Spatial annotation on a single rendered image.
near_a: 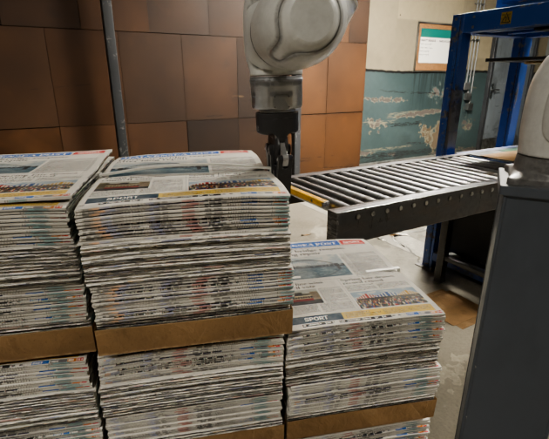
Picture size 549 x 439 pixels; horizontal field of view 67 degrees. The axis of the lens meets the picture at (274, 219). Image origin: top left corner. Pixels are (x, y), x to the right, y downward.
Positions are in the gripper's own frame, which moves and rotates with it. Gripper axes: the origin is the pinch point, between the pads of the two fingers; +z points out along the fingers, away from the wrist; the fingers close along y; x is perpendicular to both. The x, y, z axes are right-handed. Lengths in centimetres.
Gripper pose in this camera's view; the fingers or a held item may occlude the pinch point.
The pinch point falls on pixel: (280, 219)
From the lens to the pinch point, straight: 79.6
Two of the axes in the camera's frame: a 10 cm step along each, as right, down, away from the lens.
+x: 9.8, -0.9, 1.8
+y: 2.0, 3.2, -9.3
